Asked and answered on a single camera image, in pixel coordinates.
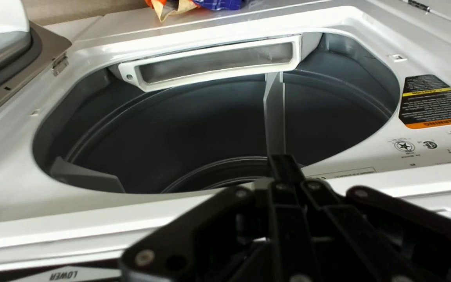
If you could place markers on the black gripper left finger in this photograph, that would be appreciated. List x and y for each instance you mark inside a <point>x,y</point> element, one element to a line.
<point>210,236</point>

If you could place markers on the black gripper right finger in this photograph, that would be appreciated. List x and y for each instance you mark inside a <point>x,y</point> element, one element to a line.
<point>371,236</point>

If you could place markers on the white top-load washing machine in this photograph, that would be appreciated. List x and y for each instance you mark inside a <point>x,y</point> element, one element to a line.
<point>11,193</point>

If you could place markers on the dark grey washer drum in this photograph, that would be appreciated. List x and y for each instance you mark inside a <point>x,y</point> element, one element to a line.
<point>172,135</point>

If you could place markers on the dark washer control panel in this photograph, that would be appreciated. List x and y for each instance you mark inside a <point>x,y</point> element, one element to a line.
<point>53,275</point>

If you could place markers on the white detergent dispenser tray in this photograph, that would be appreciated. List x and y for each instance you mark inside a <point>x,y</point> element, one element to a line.
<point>210,63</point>

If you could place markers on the small metal lid hinge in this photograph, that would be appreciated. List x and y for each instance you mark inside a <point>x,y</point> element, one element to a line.
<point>60,63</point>

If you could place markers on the orange patterned cloth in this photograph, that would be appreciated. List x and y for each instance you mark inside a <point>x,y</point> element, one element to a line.
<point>165,9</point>

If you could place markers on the white washer lid with window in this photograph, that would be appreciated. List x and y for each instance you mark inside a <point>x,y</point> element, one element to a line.
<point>0,41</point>

